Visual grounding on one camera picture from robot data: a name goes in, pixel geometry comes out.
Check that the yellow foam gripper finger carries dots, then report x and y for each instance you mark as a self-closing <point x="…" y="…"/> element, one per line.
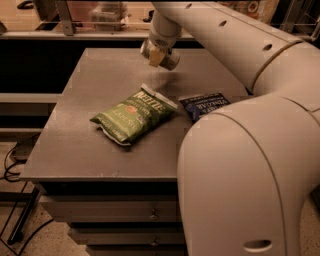
<point x="156" y="56"/>

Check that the silver 7up soda can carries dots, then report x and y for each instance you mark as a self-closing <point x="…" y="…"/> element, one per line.
<point x="171" y="59"/>

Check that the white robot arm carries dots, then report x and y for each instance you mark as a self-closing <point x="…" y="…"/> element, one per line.
<point x="245" y="170"/>

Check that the green kettle chips bag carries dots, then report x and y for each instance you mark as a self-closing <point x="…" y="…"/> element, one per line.
<point x="134" y="116"/>

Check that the clear plastic container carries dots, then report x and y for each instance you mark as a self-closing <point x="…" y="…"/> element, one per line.
<point x="108" y="15"/>

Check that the blue kettle chips bag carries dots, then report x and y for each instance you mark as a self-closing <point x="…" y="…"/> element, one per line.
<point x="199" y="105"/>

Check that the grey drawer cabinet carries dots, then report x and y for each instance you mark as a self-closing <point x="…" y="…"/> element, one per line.
<point x="105" y="192"/>

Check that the top drawer round knob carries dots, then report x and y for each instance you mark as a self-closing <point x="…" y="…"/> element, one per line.
<point x="153" y="216"/>

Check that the black metal stand leg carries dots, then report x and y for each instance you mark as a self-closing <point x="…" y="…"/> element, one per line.
<point x="29" y="200"/>

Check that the metal window rail frame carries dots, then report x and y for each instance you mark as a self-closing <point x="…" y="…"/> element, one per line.
<point x="59" y="18"/>

